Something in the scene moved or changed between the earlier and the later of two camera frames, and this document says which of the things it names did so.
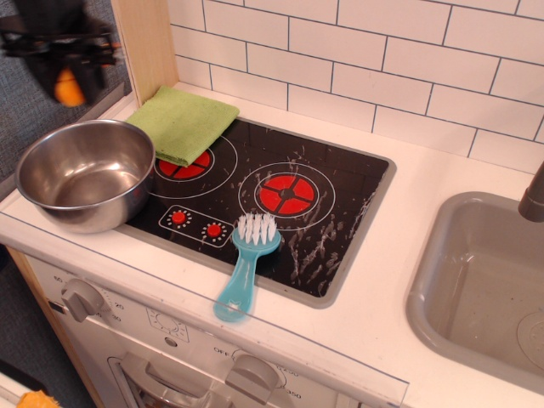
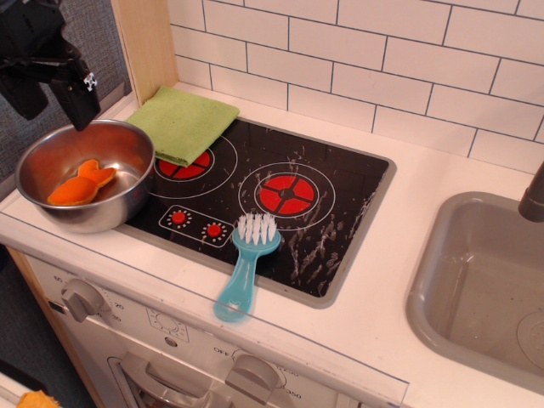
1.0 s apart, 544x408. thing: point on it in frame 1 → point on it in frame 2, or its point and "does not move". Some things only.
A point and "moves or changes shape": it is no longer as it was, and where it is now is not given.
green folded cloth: (182, 127) does not move
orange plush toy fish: (67, 90) moves or changes shape
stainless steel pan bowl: (87, 176) does not move
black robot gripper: (54, 34) → (32, 48)
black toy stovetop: (327, 200) does not move
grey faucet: (531, 204) does not move
